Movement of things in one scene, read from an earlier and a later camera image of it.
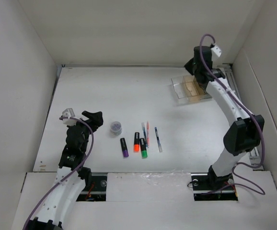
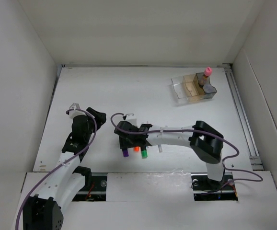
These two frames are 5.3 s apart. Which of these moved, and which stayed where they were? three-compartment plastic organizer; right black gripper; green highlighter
Moved: right black gripper
Stayed: three-compartment plastic organizer; green highlighter
